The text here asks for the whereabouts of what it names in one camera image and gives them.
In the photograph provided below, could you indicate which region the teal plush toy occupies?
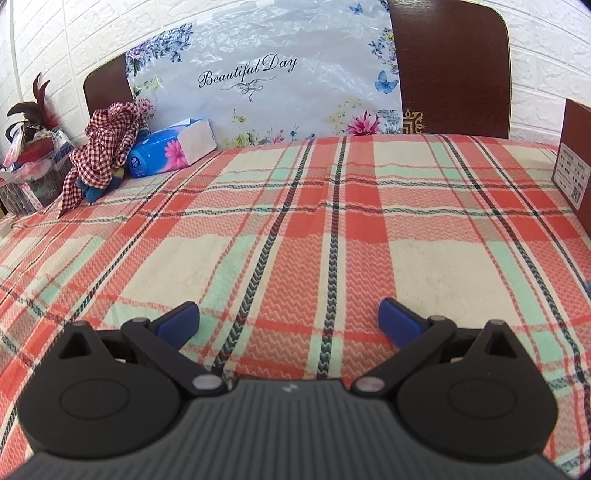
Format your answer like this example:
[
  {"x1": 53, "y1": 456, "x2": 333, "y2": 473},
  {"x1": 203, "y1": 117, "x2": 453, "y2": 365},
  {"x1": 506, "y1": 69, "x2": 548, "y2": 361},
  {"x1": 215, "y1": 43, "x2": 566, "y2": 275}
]
[{"x1": 76, "y1": 168, "x2": 122, "y2": 204}]

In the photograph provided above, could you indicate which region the brown box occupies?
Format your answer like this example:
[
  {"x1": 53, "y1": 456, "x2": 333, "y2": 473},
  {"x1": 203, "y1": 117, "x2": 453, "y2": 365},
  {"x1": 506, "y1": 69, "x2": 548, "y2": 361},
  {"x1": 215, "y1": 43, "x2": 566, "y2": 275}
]
[{"x1": 551, "y1": 98, "x2": 591, "y2": 222}]

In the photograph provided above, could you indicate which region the plaid blanket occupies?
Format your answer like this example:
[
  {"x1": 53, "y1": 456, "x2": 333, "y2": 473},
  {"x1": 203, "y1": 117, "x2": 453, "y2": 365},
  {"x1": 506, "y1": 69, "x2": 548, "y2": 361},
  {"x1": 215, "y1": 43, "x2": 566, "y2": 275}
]
[{"x1": 0, "y1": 134, "x2": 591, "y2": 480}]

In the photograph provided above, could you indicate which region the gift basket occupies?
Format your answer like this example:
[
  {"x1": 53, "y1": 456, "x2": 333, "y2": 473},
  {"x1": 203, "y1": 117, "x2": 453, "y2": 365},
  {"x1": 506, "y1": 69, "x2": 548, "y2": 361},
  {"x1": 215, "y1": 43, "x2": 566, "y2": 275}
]
[{"x1": 0, "y1": 127, "x2": 77, "y2": 217}]

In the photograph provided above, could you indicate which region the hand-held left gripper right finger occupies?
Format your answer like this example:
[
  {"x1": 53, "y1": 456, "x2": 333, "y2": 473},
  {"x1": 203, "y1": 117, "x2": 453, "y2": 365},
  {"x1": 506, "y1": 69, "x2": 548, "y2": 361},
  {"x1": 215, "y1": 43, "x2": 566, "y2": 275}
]
[{"x1": 350, "y1": 298, "x2": 517, "y2": 398}]

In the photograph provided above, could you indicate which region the blue tissue pack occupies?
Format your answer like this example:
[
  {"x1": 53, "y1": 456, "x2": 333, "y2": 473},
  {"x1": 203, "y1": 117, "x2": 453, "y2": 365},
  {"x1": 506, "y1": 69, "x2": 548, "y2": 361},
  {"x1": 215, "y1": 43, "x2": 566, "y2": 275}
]
[{"x1": 127, "y1": 119, "x2": 218, "y2": 178}]

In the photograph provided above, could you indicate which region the dark red feather decoration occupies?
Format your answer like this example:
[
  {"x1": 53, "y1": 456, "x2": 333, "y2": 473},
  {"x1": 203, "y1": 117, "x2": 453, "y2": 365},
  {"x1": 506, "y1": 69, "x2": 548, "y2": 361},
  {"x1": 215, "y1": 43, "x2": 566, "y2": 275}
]
[{"x1": 7, "y1": 71, "x2": 61, "y2": 139}]

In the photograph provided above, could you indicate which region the floral plastic bag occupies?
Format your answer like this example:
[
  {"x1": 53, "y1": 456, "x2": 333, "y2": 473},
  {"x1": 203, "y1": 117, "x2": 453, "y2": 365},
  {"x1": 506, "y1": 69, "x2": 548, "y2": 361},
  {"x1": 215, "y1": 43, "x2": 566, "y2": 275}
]
[{"x1": 124, "y1": 0, "x2": 404, "y2": 151}]

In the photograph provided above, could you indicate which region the brown wooden headboard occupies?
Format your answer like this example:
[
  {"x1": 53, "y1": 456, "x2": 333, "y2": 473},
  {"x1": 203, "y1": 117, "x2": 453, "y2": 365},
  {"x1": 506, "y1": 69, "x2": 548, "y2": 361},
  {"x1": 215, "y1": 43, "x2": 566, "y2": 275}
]
[{"x1": 83, "y1": 0, "x2": 511, "y2": 139}]

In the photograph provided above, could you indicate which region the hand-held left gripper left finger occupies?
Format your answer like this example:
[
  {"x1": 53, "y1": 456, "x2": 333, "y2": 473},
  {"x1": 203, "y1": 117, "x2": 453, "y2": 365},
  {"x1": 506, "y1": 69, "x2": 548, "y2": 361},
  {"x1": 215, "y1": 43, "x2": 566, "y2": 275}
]
[{"x1": 58, "y1": 301, "x2": 228, "y2": 398}]

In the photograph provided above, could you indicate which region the red checkered cloth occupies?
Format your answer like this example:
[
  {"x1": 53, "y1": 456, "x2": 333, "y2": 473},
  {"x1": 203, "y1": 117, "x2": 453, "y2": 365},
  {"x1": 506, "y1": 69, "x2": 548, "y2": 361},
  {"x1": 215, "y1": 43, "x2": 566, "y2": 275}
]
[{"x1": 58, "y1": 102, "x2": 148, "y2": 217}]

